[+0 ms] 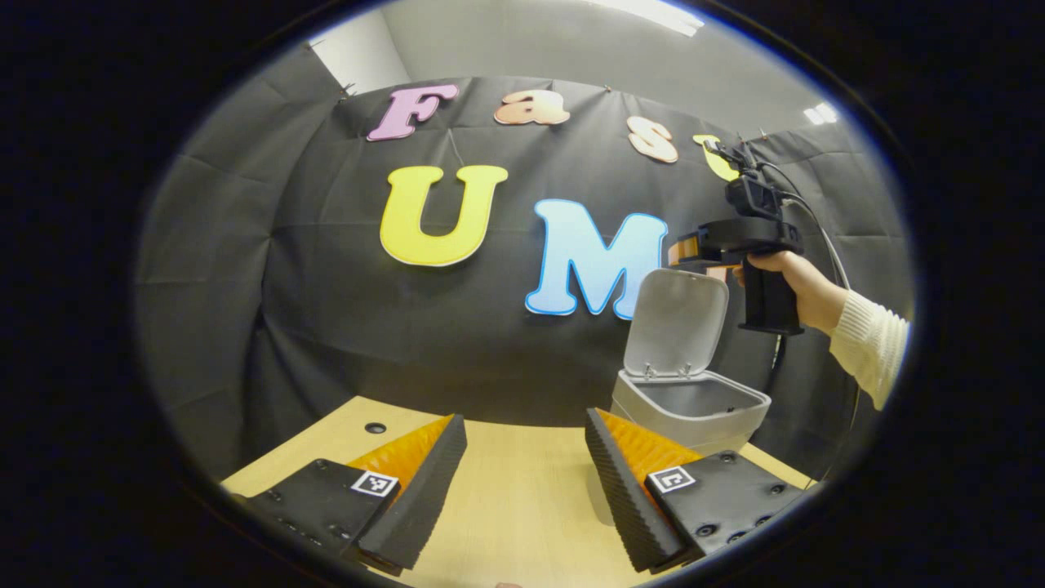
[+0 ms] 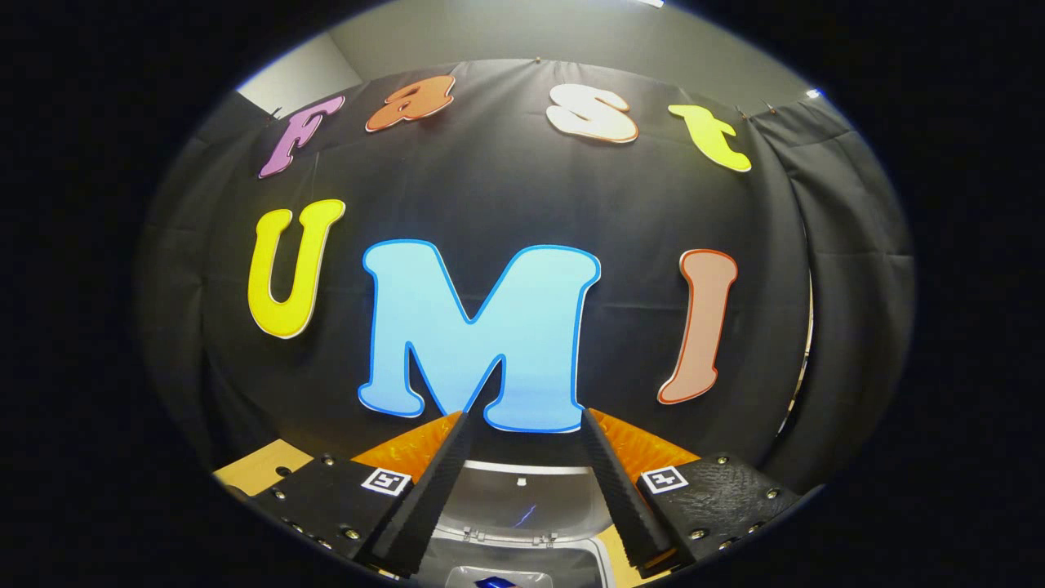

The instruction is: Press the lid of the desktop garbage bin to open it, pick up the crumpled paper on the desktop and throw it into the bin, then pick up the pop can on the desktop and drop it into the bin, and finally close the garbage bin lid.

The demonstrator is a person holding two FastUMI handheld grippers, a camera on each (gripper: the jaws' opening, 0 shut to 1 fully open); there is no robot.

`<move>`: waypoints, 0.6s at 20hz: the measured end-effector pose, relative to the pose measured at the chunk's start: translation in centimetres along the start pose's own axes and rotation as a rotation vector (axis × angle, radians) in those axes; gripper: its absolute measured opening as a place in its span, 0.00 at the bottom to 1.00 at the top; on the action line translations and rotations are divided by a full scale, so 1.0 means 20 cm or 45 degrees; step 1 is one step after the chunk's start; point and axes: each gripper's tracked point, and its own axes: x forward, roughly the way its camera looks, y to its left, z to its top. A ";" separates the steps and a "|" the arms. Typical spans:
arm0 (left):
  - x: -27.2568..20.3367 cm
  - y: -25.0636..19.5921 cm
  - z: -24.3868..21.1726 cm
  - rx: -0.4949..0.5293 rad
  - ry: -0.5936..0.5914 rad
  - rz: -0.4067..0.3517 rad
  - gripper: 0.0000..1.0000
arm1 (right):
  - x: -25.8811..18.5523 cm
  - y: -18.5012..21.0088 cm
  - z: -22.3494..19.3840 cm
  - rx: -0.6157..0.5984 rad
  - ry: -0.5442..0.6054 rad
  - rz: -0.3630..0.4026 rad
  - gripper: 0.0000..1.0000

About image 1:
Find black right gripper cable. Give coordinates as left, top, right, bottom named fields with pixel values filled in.
left=755, top=162, right=854, bottom=291

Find wooden desktop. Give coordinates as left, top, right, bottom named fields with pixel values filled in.
left=220, top=396, right=817, bottom=588

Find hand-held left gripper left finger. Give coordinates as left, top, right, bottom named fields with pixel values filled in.
left=245, top=413, right=469, bottom=577

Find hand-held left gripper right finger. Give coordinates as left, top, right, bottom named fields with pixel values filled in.
left=585, top=408, right=809, bottom=574

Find large ceiling light panel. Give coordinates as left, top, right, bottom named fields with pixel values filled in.
left=588, top=0, right=705, bottom=38

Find white desktop garbage bin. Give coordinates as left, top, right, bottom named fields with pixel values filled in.
left=611, top=268, right=772, bottom=458

